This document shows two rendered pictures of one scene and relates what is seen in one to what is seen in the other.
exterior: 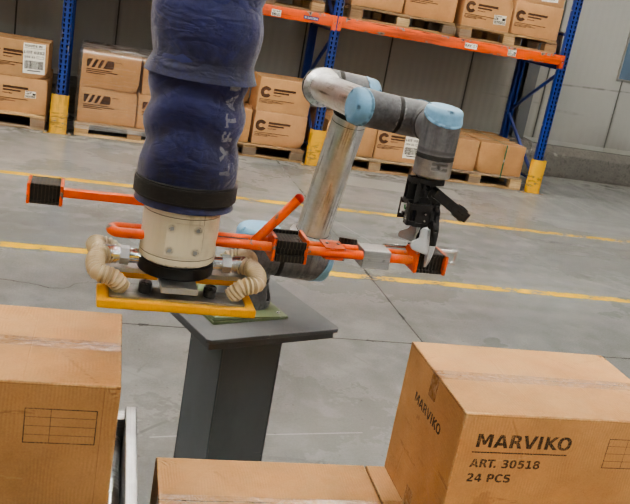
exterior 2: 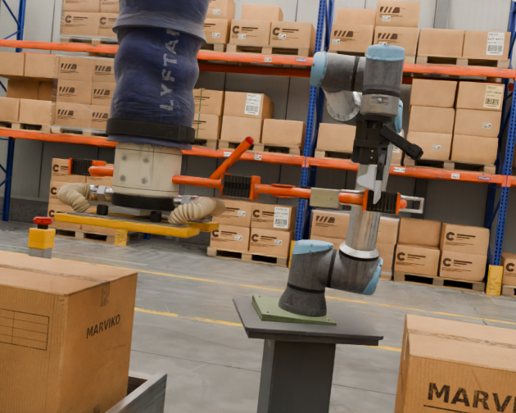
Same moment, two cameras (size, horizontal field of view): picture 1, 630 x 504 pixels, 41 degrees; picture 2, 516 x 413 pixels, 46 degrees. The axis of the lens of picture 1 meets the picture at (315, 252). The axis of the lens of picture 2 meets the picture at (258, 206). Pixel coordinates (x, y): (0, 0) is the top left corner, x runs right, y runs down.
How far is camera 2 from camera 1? 1.04 m
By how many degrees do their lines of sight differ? 31
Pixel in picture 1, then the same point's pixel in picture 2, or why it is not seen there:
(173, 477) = not seen: outside the picture
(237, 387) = (291, 388)
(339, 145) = not seen: hidden behind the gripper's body
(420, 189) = (365, 127)
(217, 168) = (157, 101)
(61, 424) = (21, 326)
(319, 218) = (359, 229)
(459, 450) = (407, 401)
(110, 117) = not seen: hidden behind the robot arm
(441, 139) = (377, 71)
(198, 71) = (136, 16)
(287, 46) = (473, 206)
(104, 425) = (54, 331)
